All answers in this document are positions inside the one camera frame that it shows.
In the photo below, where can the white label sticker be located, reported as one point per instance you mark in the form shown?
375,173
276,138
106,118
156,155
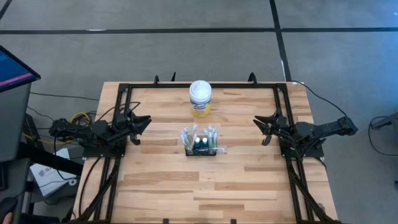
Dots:
298,82

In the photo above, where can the person's hand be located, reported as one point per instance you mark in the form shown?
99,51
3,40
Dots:
6,218

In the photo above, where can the yellow disinfecting wipes canister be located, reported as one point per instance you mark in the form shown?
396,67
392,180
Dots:
200,93

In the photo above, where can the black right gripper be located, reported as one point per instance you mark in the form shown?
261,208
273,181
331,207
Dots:
281,126

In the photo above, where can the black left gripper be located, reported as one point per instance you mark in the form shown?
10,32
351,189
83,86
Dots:
126,123

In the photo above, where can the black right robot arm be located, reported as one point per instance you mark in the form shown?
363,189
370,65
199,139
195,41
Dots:
326,127

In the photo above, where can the white tape roll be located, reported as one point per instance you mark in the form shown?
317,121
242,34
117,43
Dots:
70,181

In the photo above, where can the blue mouthwash bottle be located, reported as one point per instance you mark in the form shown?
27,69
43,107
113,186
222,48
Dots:
204,142
197,142

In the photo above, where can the black desk leg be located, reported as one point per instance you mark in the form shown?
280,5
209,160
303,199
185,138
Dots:
46,158

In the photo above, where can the black aluminium table frame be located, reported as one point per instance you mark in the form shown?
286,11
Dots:
155,85

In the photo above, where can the monitor with blue screen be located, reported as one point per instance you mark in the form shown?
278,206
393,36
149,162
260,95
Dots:
12,71

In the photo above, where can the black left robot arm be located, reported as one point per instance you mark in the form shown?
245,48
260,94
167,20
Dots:
99,130

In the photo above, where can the grey stand foot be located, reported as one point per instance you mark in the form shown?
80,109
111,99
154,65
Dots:
385,123

